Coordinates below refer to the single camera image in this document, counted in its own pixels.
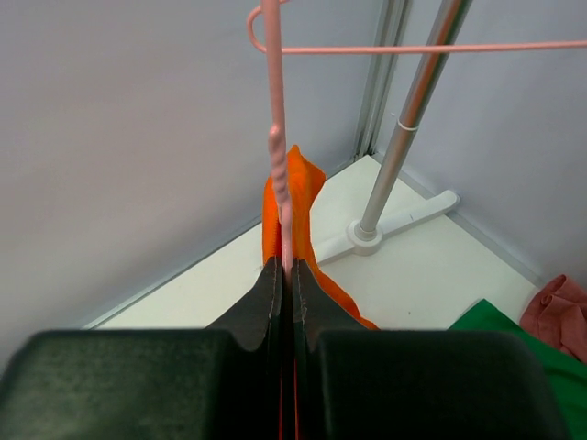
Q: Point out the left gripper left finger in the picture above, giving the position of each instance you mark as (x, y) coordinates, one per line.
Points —
(217, 382)

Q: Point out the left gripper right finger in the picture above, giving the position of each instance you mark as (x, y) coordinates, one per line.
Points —
(357, 383)

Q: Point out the orange t shirt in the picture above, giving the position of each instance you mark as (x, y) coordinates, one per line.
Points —
(305, 181)

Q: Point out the green t shirt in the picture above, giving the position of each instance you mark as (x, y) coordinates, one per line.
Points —
(566, 375)

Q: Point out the pink t shirt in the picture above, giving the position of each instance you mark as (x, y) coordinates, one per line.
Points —
(556, 316)

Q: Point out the metal clothes rack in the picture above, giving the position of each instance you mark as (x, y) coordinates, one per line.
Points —
(364, 237)

